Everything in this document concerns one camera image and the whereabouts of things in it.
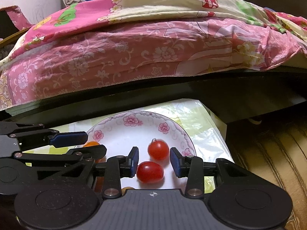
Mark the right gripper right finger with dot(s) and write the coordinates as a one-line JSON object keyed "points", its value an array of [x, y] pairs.
{"points": [[190, 167]]}

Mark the green checkered tablecloth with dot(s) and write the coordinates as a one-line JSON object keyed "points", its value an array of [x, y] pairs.
{"points": [[205, 130]]}

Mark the dark bed frame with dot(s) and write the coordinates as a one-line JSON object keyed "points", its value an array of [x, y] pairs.
{"points": [[231, 95]]}

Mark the pink floral quilt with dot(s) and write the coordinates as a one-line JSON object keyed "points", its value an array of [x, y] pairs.
{"points": [[100, 43]]}

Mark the round red cherry tomato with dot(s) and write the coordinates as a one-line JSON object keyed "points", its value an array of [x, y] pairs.
{"points": [[158, 149]]}

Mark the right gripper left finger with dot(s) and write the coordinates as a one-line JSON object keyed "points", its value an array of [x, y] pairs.
{"points": [[116, 168]]}

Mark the larger orange tangerine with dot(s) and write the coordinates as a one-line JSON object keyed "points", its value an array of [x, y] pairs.
{"points": [[94, 143]]}

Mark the white floral plate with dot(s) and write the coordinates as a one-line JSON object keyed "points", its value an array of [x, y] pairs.
{"points": [[119, 133]]}

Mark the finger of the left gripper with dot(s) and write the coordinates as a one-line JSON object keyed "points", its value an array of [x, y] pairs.
{"points": [[32, 136], [72, 156]]}

